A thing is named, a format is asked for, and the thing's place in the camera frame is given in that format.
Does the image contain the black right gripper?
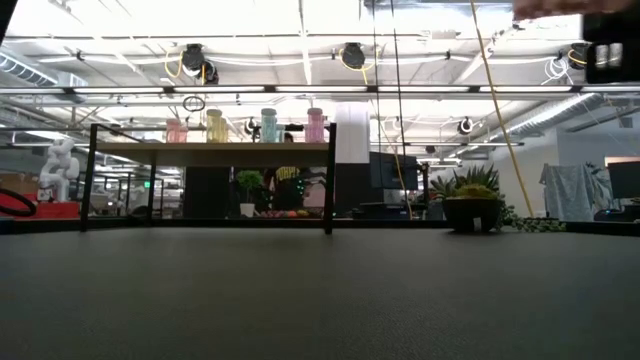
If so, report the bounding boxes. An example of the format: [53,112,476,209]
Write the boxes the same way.
[582,12,640,85]

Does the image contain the pink medicine bottle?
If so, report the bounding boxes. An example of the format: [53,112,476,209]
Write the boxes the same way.
[305,106,325,145]

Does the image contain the tall blue medicine bottle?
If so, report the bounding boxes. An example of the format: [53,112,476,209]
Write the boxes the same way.
[259,107,279,145]

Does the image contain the black monitor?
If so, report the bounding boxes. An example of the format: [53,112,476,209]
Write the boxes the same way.
[607,160,640,200]
[368,152,420,192]

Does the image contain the blue grey draped cloth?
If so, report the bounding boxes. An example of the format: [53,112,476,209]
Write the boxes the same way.
[538,162,621,223]

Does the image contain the potted succulent plant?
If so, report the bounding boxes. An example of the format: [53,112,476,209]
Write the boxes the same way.
[428,164,569,235]

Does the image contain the person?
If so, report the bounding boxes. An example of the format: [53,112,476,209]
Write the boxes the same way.
[263,132,307,212]

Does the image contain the small potted topiary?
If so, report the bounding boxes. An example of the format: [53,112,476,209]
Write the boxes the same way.
[235,169,264,219]

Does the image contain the black cabinet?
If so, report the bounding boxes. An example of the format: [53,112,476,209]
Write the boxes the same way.
[183,166,232,220]

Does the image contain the red storage bins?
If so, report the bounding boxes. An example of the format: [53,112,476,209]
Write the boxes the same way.
[0,199,81,221]

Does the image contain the white coiled cable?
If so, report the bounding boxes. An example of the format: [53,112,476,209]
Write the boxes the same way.
[542,57,571,84]

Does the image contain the silver ventilation duct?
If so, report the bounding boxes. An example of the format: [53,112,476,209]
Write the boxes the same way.
[0,49,89,104]
[487,84,640,144]

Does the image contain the yellow hanging cable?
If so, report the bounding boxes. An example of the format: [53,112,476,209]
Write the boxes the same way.
[468,0,535,219]

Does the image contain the black hanging cable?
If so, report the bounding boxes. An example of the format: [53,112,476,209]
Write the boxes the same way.
[389,0,413,221]
[371,0,381,166]

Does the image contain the wooden shelf black frame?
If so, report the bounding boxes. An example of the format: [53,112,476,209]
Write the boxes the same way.
[79,122,337,236]

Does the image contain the black hanging ring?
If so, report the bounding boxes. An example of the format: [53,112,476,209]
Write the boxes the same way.
[181,95,207,114]

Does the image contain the black rig frame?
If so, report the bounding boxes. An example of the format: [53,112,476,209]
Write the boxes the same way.
[0,217,640,235]

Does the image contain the black arm base cable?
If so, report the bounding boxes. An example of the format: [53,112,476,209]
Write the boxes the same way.
[0,188,38,218]

